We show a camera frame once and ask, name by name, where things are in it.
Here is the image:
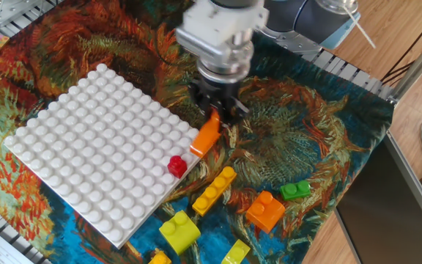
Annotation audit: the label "perforated metal plate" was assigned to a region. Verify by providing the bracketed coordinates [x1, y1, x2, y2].
[0, 0, 56, 29]

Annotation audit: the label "small red block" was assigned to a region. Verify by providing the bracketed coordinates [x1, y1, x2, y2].
[166, 155, 188, 180]

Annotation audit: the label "large lime two-stud block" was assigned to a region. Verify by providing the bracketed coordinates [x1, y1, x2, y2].
[159, 210, 202, 257]

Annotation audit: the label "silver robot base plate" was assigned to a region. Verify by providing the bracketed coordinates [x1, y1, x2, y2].
[262, 29, 325, 62]

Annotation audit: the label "black monitor panel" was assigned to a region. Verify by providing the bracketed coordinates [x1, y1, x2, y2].
[334, 131, 422, 264]

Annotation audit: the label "large yellow four-stud block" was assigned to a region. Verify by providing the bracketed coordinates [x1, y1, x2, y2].
[147, 249, 173, 264]

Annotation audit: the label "small lime single-stud block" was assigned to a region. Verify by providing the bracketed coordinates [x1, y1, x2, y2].
[221, 239, 252, 264]

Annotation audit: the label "slim orange sloped block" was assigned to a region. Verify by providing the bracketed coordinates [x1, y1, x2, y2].
[190, 109, 222, 159]

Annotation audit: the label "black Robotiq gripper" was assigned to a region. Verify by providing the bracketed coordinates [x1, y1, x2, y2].
[188, 75, 251, 128]

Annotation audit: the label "slim yellow four-stud block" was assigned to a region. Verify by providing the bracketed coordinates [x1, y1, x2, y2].
[191, 166, 238, 218]

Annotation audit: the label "white zip tie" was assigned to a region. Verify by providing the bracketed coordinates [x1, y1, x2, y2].
[344, 7, 377, 49]

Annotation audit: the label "orange two-stud block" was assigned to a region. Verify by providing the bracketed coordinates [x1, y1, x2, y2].
[245, 190, 286, 235]

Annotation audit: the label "white and silver wrist adapter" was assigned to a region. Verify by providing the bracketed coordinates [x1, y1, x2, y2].
[175, 0, 270, 84]

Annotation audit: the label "black floor cables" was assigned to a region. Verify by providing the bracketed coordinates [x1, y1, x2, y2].
[381, 7, 422, 86]

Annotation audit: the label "small green two-stud block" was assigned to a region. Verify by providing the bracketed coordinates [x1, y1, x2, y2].
[280, 179, 312, 202]

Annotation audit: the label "aluminium frame beam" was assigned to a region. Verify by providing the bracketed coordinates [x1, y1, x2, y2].
[386, 31, 422, 107]

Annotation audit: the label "colourful sunflower pattern rug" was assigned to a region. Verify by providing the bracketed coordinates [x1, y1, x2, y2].
[0, 0, 395, 264]

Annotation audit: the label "white studded baseplate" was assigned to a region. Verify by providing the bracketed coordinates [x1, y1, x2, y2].
[4, 63, 215, 249]

